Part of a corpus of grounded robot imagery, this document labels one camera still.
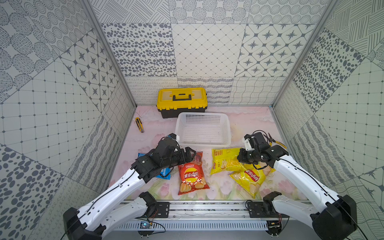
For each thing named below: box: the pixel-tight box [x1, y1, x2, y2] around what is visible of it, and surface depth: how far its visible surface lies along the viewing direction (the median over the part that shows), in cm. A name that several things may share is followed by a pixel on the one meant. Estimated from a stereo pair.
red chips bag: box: [177, 151, 210, 196], surface depth 81 cm
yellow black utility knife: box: [135, 117, 145, 133], surface depth 109 cm
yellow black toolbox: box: [156, 87, 208, 119], surface depth 105 cm
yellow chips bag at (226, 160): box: [210, 148, 254, 175], surface depth 85 cm
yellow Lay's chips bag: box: [229, 163, 276, 199], surface depth 81 cm
